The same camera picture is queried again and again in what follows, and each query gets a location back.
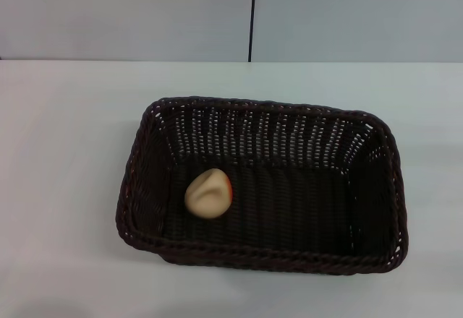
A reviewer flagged dark brown woven basket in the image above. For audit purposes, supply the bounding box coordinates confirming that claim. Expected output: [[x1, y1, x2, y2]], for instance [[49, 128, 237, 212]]
[[115, 96, 409, 275]]

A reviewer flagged pale toy peach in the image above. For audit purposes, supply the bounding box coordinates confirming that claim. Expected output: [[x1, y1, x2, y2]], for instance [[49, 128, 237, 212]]
[[184, 168, 234, 220]]

